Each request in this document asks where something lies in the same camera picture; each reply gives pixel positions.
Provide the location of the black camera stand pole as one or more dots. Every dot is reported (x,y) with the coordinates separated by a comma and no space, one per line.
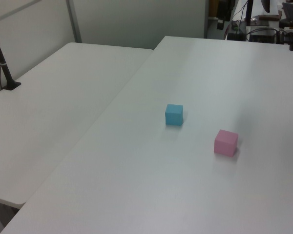
(2,61)

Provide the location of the brown flat object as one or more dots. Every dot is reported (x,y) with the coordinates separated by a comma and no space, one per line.
(268,17)

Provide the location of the black monitor stand pole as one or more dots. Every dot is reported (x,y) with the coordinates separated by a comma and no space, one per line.
(249,12)

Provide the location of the pink cube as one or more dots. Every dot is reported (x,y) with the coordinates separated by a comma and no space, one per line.
(224,143)

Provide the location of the small black box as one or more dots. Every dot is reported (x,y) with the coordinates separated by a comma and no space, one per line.
(220,24)

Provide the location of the wooden shelf unit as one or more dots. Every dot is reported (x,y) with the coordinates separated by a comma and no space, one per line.
(219,8)

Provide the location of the small black device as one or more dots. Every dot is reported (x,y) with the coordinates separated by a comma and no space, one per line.
(235,36)

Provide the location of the blue cube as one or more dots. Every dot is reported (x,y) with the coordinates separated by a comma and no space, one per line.
(173,115)

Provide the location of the black electronics box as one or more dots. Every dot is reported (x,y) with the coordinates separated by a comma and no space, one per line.
(261,36)

